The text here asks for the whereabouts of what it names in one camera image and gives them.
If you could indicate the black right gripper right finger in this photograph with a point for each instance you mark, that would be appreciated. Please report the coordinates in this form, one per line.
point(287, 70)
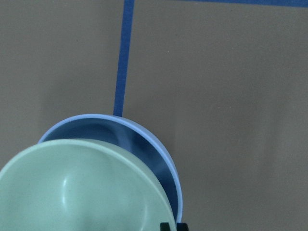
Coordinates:
point(182, 227)

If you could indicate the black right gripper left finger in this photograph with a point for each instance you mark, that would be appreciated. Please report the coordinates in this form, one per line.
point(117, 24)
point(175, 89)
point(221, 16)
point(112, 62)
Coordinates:
point(164, 226)

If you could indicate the green bowl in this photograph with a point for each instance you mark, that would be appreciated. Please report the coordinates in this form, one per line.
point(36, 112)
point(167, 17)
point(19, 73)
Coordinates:
point(81, 185)

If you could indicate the blue bowl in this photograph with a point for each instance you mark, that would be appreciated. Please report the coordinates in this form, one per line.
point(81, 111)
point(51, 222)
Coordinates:
point(130, 136)

